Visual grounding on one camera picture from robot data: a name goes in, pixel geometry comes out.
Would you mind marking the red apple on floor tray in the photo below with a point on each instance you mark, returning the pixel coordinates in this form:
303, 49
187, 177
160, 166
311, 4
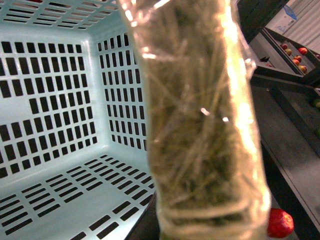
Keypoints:
280, 224

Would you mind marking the light blue plastic basket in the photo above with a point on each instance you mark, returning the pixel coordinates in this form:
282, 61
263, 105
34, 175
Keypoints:
72, 123

